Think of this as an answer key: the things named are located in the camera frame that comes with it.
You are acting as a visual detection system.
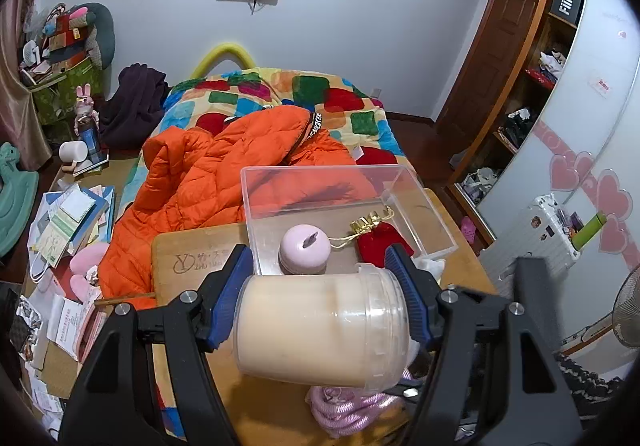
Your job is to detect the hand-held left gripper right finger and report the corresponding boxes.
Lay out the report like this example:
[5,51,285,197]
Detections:
[384,246,586,446]

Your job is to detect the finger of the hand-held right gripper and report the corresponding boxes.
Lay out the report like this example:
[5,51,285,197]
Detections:
[515,256,549,313]

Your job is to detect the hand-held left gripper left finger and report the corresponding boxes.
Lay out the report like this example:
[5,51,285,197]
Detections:
[60,243,256,446]

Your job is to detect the red pouch with gold tie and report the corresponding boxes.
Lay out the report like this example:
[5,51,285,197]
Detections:
[348,209,416,269]

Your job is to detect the round pink case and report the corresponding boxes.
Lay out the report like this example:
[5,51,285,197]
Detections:
[278,223,332,275]

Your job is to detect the translucent jar with cream contents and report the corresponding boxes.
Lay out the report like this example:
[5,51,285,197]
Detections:
[232,263,423,389]

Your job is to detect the clear plastic storage box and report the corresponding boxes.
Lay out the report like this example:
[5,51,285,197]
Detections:
[241,165,460,277]

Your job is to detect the pink braided rope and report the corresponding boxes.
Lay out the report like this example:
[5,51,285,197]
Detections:
[306,383,406,439]

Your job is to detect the wooden desk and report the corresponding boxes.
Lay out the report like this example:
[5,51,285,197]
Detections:
[150,189,501,442]

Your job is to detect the white suitcase with stickers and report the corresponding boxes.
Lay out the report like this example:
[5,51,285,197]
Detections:
[520,195,608,262]

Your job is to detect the green bottle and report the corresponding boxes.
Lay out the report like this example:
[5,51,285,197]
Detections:
[571,213,607,249]

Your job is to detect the standing fan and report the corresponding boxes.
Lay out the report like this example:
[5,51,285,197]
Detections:
[560,266,640,352]

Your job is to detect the orange down jacket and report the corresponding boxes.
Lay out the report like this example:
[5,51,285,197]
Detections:
[97,105,376,299]

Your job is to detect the black white woven mat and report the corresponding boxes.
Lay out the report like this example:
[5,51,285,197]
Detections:
[555,351,631,422]

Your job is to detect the pink slippers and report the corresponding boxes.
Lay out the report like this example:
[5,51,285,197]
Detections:
[67,243,108,299]

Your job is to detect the pile of papers and books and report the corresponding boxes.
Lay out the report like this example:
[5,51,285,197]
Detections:
[27,183,118,277]

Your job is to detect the white sliding wardrobe door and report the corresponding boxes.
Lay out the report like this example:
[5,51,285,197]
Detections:
[475,0,640,357]

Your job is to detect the wooden wardrobe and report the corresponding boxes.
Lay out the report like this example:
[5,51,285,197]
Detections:
[435,0,593,207]

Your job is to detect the white mug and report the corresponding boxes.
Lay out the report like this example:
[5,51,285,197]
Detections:
[59,141,91,172]

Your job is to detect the dark purple cloth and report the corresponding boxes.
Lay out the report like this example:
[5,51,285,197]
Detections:
[98,64,171,150]

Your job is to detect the colourful patchwork blanket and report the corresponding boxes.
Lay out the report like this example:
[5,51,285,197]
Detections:
[112,68,407,227]

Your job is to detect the pink bunny bottle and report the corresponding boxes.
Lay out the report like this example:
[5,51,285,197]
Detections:
[74,84,103,152]

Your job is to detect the teal rocking horse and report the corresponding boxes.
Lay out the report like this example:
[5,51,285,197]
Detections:
[0,142,40,257]

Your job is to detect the brown wooden door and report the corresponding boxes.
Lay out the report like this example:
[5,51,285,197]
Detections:
[436,0,543,124]

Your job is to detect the yellow foam tube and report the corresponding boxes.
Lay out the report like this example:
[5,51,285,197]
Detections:
[192,42,253,77]

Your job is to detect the green storage box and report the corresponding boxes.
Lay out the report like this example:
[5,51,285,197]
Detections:
[30,59,106,127]

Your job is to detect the black printed box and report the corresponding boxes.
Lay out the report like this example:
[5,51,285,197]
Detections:
[548,0,588,27]

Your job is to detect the grey cushion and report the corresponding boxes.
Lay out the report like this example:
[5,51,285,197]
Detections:
[65,2,117,70]

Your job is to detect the pink curtain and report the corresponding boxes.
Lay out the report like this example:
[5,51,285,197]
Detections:
[0,0,53,172]

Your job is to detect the small white desk fan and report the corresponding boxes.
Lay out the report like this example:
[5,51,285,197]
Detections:
[22,40,43,72]

